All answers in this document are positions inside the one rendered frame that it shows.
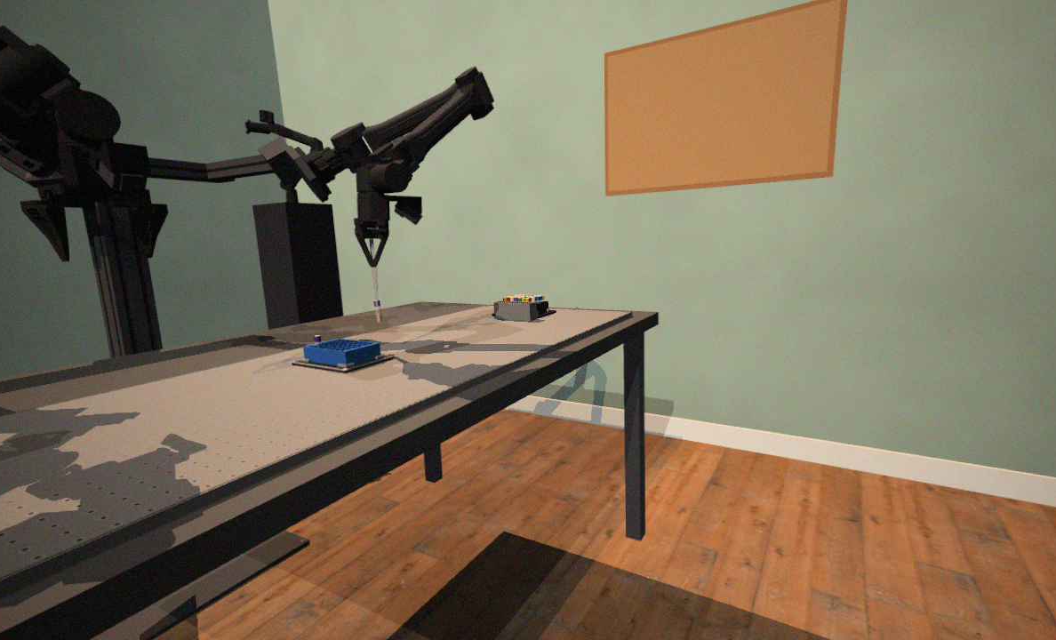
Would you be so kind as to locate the blue grid tube rack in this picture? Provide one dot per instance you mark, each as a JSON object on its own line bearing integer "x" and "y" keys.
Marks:
{"x": 326, "y": 355}

